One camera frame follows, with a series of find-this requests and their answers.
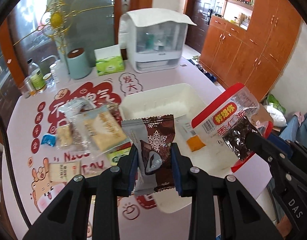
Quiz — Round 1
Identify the orange wooden cabinet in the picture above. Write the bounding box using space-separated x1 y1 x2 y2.
200 0 301 101

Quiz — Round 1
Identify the drinking glass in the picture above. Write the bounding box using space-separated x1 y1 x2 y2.
19 76 36 99

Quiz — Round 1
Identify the green tissue pack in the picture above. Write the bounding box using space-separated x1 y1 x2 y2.
94 44 125 76

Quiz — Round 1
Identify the white plastic tray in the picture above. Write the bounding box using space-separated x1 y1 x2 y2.
119 83 237 213

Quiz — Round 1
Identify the mint green canister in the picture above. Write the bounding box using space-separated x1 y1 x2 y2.
67 48 92 80

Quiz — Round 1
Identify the white squeeze bottle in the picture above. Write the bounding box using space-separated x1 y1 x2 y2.
39 55 70 83

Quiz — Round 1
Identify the brown snowflake snack packet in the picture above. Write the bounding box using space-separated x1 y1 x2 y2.
122 114 175 195

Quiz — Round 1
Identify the clear oat bar packet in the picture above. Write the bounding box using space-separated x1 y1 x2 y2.
56 123 90 152

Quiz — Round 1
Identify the small glass jar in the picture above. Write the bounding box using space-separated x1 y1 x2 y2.
43 73 55 88

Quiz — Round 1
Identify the cream biscuit packet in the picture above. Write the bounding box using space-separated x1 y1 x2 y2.
48 161 80 182

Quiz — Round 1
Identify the red jujube snack bag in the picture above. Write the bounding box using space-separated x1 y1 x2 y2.
191 83 273 173

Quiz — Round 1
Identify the beige cracker packet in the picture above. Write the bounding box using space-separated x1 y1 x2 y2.
73 106 130 158

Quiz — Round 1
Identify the orange seasoning sachet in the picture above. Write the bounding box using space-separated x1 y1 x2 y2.
177 119 205 152

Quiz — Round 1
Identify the blue candy packet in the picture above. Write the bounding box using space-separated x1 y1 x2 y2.
41 133 57 147

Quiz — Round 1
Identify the white cup sterilizer cabinet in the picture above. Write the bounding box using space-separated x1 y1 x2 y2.
118 8 196 73

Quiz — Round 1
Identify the grey red snack packet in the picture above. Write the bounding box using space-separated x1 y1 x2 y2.
58 98 96 122

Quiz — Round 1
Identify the green label glass bottle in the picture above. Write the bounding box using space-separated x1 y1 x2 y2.
27 59 47 93

